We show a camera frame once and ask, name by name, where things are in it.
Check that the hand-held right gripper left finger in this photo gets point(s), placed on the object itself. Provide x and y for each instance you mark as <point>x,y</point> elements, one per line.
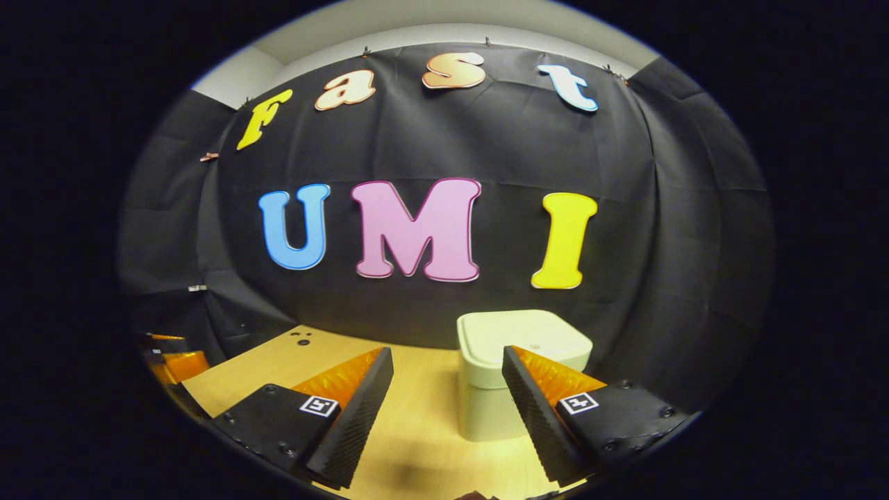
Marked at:
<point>361,410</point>

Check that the white desktop garbage bin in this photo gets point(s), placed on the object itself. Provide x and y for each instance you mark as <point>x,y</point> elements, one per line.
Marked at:
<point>521,333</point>

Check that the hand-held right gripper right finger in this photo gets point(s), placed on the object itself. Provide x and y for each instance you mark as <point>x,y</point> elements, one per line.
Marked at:
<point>531,410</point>

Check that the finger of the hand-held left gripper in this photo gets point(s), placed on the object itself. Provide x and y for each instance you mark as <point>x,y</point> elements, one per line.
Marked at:
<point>170,344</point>
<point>184,366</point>

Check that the black backdrop cloth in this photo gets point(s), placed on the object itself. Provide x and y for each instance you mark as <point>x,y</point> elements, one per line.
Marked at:
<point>521,139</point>

